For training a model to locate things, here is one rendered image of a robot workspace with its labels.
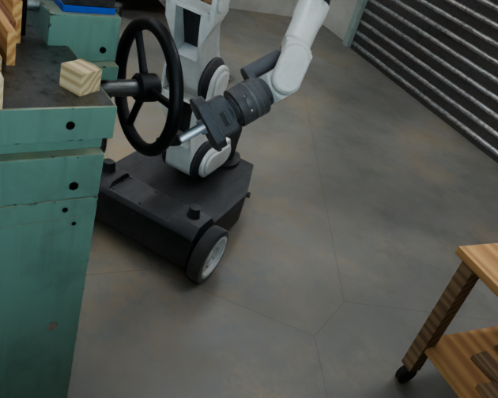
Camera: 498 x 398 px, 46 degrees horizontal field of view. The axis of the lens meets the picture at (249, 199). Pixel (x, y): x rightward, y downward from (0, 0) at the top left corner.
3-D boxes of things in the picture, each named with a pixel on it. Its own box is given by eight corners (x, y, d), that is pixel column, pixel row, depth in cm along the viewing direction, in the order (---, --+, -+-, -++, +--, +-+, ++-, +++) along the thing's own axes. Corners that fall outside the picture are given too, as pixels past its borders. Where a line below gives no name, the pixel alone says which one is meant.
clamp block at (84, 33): (116, 62, 114) (122, 18, 110) (47, 61, 106) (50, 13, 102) (88, 32, 123) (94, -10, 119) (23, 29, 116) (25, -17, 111)
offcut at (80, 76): (99, 90, 96) (102, 69, 94) (79, 96, 92) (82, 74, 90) (79, 79, 97) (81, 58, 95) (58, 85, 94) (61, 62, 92)
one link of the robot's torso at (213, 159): (183, 144, 230) (190, 114, 223) (227, 165, 225) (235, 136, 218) (154, 162, 214) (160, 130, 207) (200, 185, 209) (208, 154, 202)
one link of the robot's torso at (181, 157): (175, 145, 224) (184, 35, 190) (220, 168, 220) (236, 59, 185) (152, 167, 214) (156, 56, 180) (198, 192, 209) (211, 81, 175)
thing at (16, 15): (20, 43, 103) (22, 1, 99) (10, 43, 102) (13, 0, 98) (-4, 9, 113) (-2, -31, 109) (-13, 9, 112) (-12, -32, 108)
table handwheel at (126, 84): (180, -4, 112) (120, 38, 136) (78, -14, 101) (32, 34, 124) (200, 146, 113) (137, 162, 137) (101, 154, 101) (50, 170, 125)
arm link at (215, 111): (211, 151, 132) (254, 125, 135) (224, 152, 123) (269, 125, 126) (184, 101, 129) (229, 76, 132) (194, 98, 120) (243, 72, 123)
